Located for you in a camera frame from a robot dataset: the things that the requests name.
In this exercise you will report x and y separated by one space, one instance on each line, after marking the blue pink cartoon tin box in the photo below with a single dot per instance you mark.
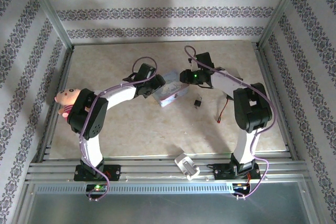
170 93

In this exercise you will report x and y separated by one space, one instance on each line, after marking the dark metal padlock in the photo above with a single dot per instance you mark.
197 102

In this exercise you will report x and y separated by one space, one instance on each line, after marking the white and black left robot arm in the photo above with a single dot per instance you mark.
92 150

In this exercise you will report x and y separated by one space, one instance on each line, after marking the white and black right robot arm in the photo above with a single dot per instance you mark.
252 108

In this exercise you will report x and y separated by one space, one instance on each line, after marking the pink plush doll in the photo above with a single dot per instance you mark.
67 95

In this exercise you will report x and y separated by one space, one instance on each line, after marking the small circuit board green light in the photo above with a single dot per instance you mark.
97 187

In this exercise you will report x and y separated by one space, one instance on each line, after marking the aluminium side rail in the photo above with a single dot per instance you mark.
63 77
267 77

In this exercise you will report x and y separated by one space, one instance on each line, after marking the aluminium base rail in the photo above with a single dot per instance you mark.
157 171

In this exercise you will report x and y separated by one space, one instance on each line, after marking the white plastic bracket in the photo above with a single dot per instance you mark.
186 166

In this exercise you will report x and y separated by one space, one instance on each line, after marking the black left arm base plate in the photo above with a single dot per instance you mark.
113 172

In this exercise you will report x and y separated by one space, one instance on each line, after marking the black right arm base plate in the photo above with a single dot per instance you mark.
220 174

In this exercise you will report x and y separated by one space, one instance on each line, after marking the aluminium frame post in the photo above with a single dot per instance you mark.
48 9
282 9

